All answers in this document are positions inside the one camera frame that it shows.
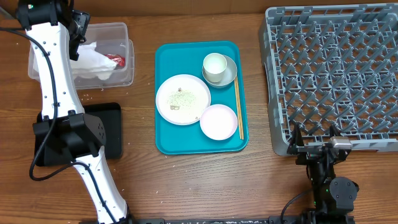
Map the red snack wrapper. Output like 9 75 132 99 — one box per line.
106 54 126 67

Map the white napkin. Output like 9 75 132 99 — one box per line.
70 42 117 80

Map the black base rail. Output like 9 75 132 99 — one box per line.
130 216 355 224

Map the small pink bowl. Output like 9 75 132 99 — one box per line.
200 104 238 141

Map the large white dirty plate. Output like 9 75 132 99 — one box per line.
155 74 211 126

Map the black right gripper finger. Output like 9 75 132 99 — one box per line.
290 123 304 146
329 125 341 138

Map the wooden chopstick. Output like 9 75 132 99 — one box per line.
235 75 245 141
233 75 243 141

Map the cream cup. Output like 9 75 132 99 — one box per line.
203 53 227 83

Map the teal serving tray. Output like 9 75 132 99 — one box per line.
155 40 249 155

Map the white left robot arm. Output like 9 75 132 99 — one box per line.
2 1 135 223

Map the grey dishwasher rack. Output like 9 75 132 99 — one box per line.
259 3 397 156

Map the clear plastic waste bin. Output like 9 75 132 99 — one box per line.
27 22 135 91

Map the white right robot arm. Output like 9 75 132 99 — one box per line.
279 124 359 224

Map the black tray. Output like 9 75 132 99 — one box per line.
33 103 123 167

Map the grey bowl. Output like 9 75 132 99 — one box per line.
202 55 238 88

